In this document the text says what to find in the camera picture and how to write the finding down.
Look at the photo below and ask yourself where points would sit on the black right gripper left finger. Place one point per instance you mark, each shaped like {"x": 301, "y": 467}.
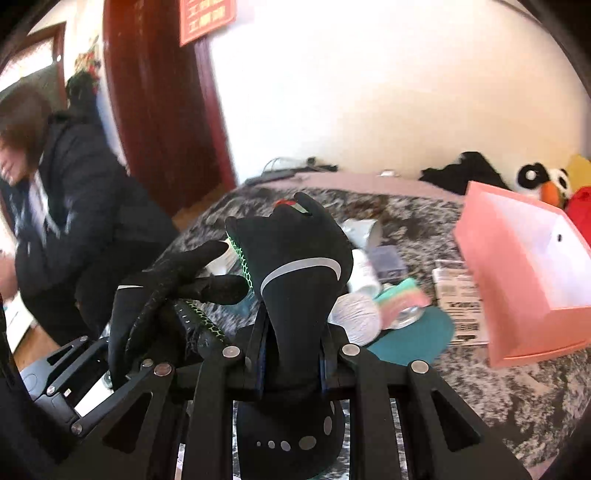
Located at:
{"x": 166, "y": 422}

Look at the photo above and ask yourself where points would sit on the grey cup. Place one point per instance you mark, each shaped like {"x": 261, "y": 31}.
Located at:
{"x": 365, "y": 234}

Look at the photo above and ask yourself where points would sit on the black glove with green stitching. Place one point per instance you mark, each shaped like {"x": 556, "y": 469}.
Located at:
{"x": 144, "y": 324}

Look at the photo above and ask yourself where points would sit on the pink storage box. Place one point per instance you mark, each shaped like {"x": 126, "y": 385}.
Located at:
{"x": 532, "y": 269}

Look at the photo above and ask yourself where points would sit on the white battery card pack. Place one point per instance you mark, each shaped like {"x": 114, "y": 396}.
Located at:
{"x": 458, "y": 295}

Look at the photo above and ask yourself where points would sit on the red paper sign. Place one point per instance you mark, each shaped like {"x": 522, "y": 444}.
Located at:
{"x": 200, "y": 17}

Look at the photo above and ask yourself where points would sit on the left gripper device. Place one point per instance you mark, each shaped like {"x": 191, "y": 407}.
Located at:
{"x": 58, "y": 382}

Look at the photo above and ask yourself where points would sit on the teal glasses case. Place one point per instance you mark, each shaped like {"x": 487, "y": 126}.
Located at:
{"x": 426, "y": 339}

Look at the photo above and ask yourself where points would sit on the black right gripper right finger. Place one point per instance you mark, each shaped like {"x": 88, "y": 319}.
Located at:
{"x": 407, "y": 421}

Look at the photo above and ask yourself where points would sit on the panda plush toy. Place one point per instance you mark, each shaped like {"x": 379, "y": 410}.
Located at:
{"x": 551, "y": 186}

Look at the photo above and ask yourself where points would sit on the grey rectangular case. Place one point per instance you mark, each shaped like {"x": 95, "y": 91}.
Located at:
{"x": 388, "y": 264}

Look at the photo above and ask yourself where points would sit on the black clothing pile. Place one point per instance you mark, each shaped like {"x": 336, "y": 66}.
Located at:
{"x": 455, "y": 177}

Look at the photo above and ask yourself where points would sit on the white bottle with label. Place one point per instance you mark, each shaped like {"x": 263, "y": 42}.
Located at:
{"x": 363, "y": 278}

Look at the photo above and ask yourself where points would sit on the white yarn ball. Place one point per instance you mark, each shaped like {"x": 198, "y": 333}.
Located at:
{"x": 359, "y": 315}

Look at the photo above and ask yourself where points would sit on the red backpack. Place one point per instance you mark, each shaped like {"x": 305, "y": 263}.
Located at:
{"x": 579, "y": 211}

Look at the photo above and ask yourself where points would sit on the black glove with grey stripe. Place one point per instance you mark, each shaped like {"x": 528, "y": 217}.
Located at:
{"x": 299, "y": 262}

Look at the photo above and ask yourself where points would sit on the dark red wooden door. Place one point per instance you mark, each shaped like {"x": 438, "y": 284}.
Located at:
{"x": 164, "y": 104}

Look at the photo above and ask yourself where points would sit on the yellow pillow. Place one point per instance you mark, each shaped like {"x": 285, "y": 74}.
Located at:
{"x": 579, "y": 172}

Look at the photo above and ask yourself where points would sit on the pastel rainbow clear pouch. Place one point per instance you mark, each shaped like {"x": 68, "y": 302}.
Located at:
{"x": 402, "y": 305}

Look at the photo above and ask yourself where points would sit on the person in black jacket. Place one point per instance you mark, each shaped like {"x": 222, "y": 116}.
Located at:
{"x": 82, "y": 224}

